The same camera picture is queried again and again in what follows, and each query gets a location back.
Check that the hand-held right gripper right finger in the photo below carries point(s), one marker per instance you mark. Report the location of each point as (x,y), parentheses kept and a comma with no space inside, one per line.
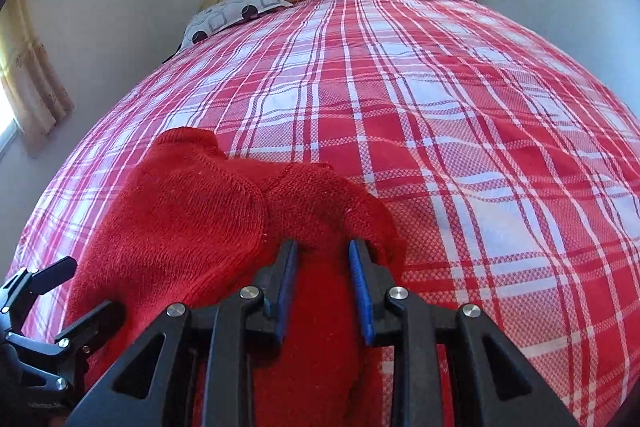
(361,292)

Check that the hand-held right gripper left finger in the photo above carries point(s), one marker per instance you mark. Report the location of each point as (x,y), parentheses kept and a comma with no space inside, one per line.
(286,287)

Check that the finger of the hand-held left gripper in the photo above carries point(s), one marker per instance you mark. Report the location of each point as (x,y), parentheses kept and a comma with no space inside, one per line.
(95,322)
(50,274)

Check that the red knitted sweater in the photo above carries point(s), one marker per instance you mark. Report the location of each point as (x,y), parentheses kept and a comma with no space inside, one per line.
(200,217)

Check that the side window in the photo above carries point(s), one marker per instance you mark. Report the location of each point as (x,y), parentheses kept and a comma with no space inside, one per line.
(7,132)

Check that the red plaid blanket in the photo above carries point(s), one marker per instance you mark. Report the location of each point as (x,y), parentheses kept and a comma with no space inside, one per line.
(450,132)

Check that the beige side window curtain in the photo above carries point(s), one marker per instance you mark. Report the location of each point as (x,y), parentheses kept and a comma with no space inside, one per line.
(35,82)

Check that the grey patterned pillow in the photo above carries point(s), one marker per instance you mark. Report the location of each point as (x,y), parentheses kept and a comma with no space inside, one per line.
(225,14)

